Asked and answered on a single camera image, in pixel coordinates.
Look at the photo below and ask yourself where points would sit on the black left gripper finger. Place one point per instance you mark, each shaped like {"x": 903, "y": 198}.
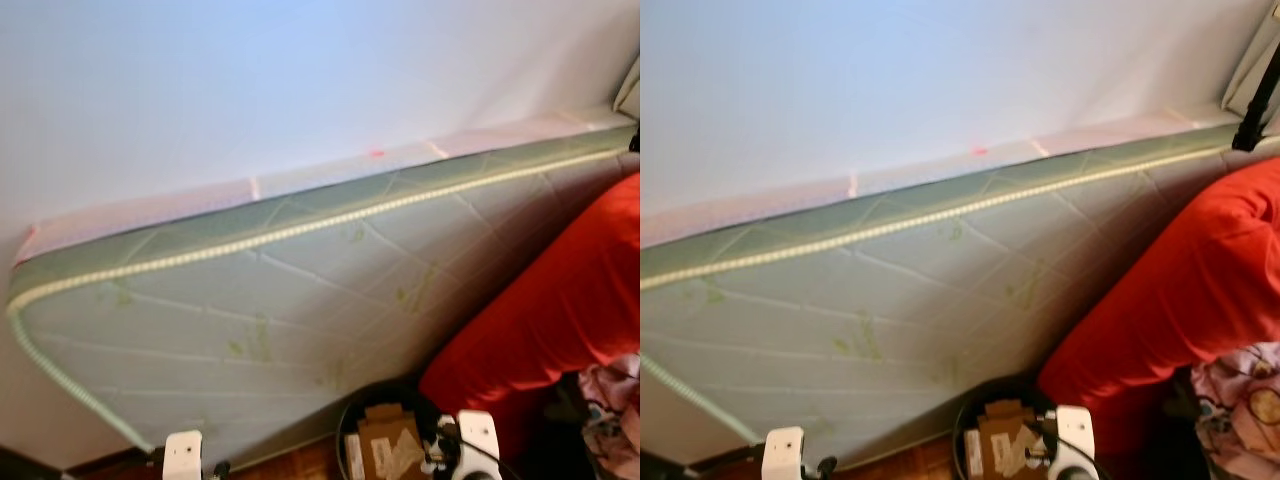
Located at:
{"x": 217, "y": 468}
{"x": 823, "y": 465}

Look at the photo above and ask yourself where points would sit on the brown cardboard piece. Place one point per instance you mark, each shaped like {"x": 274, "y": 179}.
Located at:
{"x": 385, "y": 440}
{"x": 1005, "y": 440}

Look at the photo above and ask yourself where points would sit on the black round bin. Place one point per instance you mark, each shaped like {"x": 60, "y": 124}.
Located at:
{"x": 1000, "y": 390}
{"x": 385, "y": 393}

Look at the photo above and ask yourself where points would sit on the pink cartoon print blanket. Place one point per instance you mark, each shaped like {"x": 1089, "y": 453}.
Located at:
{"x": 1240, "y": 400}
{"x": 615, "y": 385}

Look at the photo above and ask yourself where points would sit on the large red cushion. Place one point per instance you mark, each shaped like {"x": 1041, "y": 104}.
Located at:
{"x": 1180, "y": 280}
{"x": 560, "y": 290}

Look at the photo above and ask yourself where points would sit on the pink white covered mattress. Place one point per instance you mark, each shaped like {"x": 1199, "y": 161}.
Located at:
{"x": 760, "y": 207}
{"x": 150, "y": 214}

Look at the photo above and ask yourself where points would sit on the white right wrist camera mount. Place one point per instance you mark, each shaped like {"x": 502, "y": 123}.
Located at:
{"x": 478, "y": 435}
{"x": 1077, "y": 430}

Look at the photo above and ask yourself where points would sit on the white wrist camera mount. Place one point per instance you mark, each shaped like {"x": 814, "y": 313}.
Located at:
{"x": 783, "y": 455}
{"x": 182, "y": 455}
{"x": 1077, "y": 430}
{"x": 478, "y": 435}

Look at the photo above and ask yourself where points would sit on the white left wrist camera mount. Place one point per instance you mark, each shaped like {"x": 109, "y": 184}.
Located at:
{"x": 182, "y": 455}
{"x": 783, "y": 455}

